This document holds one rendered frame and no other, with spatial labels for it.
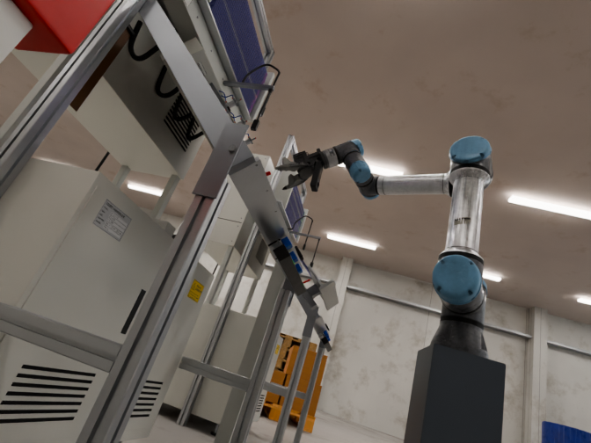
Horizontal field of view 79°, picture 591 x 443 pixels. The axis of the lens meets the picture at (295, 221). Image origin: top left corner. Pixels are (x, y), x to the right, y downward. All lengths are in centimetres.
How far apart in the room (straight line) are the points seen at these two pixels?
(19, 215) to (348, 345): 936
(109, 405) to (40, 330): 19
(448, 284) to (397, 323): 920
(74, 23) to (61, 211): 42
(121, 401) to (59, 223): 40
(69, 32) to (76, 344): 45
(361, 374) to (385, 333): 121
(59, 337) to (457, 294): 85
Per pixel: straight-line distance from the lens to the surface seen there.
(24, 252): 87
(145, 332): 61
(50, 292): 86
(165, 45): 109
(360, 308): 1013
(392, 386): 1001
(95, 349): 66
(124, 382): 61
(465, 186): 118
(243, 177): 77
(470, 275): 102
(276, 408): 387
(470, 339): 112
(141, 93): 146
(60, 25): 56
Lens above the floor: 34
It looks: 24 degrees up
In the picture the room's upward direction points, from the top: 19 degrees clockwise
